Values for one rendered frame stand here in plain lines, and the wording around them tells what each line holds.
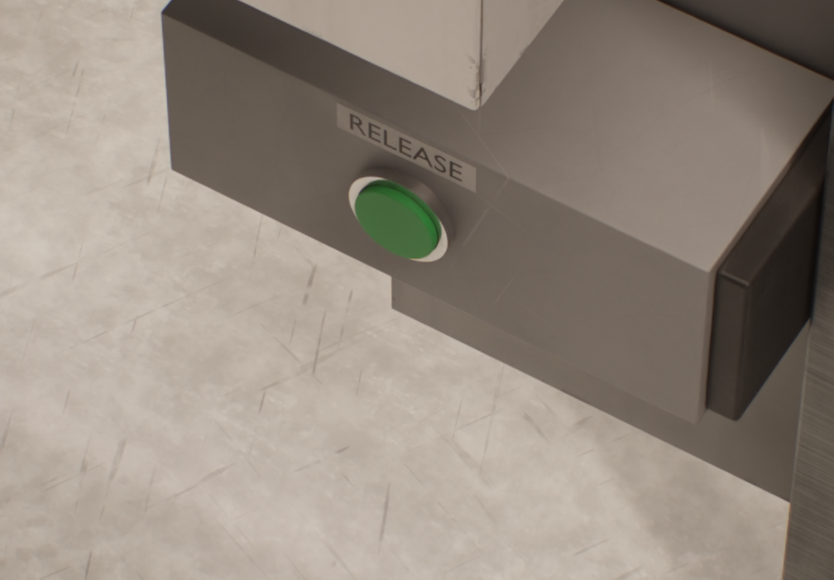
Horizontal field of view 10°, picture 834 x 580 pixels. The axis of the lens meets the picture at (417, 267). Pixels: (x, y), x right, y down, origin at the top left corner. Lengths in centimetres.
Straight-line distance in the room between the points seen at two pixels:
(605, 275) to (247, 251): 147
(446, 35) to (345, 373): 161
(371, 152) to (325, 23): 20
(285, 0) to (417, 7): 5
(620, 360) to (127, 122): 152
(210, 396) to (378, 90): 140
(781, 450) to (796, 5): 23
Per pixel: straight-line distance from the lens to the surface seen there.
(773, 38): 151
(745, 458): 169
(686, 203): 148
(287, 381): 290
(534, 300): 152
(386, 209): 152
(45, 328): 292
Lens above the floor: 235
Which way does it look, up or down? 53 degrees down
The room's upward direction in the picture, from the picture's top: straight up
